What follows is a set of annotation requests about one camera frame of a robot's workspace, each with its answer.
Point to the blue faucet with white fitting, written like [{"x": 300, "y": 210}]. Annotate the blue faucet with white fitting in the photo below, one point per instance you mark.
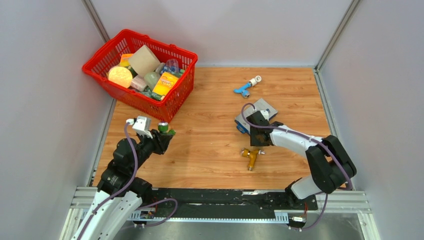
[{"x": 243, "y": 91}]

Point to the pale green soap bar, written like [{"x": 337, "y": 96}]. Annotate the pale green soap bar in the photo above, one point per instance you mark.
[{"x": 151, "y": 79}]

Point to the razor blister pack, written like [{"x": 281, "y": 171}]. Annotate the razor blister pack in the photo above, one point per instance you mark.
[{"x": 260, "y": 105}]

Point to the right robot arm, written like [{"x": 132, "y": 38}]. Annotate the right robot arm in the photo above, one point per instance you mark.
[{"x": 329, "y": 164}]

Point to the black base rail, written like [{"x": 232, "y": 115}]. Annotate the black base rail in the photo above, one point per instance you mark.
[{"x": 225, "y": 203}]

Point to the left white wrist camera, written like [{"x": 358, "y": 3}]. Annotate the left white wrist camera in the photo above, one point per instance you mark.
[{"x": 142, "y": 126}]

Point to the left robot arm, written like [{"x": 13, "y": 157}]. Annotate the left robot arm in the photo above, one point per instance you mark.
[{"x": 120, "y": 192}]

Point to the brown cardboard box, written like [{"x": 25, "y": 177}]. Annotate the brown cardboard box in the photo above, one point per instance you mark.
[{"x": 144, "y": 61}]

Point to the green water faucet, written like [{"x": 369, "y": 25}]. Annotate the green water faucet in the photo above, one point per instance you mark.
[{"x": 163, "y": 128}]

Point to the orange packet in basket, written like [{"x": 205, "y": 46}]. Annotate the orange packet in basket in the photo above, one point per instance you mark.
[{"x": 124, "y": 60}]

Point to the pink wrapped soap bar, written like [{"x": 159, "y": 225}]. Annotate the pink wrapped soap bar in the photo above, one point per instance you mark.
[{"x": 139, "y": 83}]

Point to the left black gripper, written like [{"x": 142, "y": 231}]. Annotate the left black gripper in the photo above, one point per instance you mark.
[{"x": 160, "y": 141}]

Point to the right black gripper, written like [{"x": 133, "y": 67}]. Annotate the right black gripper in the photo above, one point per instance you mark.
[{"x": 254, "y": 143}]

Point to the orange round sponge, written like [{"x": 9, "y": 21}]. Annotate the orange round sponge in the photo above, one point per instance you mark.
[{"x": 120, "y": 76}]

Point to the yellow brass faucet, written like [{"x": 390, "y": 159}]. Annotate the yellow brass faucet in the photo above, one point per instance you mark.
[{"x": 252, "y": 155}]

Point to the red plastic shopping basket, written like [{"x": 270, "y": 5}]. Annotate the red plastic shopping basket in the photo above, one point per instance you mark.
[{"x": 128, "y": 41}]

